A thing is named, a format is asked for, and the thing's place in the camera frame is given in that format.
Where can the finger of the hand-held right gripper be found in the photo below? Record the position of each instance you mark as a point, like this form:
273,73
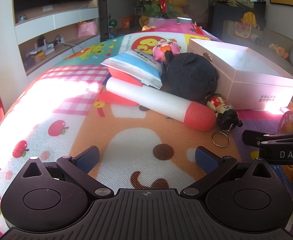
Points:
259,137

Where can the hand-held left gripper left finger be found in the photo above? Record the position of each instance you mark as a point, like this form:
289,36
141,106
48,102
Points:
86,158

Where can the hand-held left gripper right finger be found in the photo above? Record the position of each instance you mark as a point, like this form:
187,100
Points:
206,158

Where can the pink round toy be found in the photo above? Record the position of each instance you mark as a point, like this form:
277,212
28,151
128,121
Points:
290,122

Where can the pink cardboard box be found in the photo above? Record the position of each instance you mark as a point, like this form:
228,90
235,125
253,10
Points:
261,90

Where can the white foam rocket red tip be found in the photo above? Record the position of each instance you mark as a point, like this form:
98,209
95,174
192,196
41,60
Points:
161,102

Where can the black plush toy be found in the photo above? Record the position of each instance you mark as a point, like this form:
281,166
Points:
189,77

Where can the blue white tissue pack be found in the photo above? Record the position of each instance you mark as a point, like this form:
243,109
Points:
136,65

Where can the pink pig toy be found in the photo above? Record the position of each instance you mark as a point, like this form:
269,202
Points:
165,47

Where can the cartoon printed table mat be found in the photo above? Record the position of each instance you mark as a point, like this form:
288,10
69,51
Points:
61,105

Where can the orange yellow duck toy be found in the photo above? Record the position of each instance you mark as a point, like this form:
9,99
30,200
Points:
279,50

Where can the beige sofa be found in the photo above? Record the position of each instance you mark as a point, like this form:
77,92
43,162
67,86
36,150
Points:
266,42

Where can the small plush doll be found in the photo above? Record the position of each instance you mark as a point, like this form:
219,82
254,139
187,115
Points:
256,39

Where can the colourful printed bag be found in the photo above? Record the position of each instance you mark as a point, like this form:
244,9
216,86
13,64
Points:
242,30

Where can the yellow black box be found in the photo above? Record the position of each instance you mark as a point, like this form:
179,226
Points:
39,55

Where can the yellow plush toy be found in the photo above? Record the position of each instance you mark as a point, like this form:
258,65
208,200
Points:
249,18

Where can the black router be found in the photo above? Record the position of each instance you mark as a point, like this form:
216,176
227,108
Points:
42,43

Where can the red box with oval hole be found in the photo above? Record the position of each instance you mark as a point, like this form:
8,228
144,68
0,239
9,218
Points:
196,28

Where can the fish tank on black cabinet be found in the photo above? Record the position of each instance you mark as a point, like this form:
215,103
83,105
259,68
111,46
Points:
236,10

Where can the pink gift bag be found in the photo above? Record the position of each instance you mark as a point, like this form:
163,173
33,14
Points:
87,29

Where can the watermelon pattern ball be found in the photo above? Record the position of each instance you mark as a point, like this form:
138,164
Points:
113,23

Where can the grey round speaker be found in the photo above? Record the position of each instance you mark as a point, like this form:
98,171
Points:
184,20

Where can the white television cabinet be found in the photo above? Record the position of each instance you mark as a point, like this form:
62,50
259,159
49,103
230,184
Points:
36,28

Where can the orange box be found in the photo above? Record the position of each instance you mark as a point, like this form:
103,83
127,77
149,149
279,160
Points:
126,23

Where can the large yellow plush bear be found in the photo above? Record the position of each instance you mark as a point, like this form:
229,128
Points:
179,5

